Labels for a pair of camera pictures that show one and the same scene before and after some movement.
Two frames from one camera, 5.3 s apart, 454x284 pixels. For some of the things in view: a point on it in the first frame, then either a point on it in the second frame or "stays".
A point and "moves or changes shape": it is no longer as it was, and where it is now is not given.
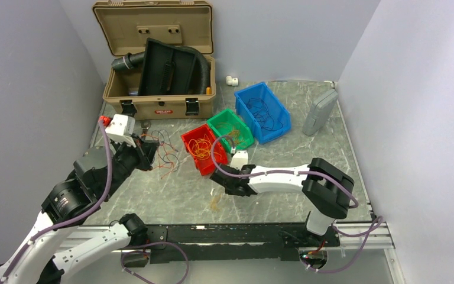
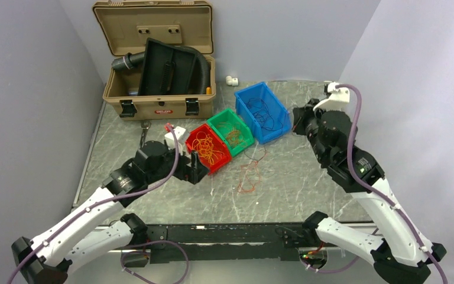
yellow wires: x=201 y=148 moves or changes shape
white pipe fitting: x=230 y=81 stays
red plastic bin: x=207 y=152 stays
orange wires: x=234 y=134 stays
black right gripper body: x=230 y=190 to x=305 y=123
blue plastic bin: x=258 y=106 stays
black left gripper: x=145 y=151 to x=194 y=173
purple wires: x=265 y=119 stays
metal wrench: x=145 y=125 stays
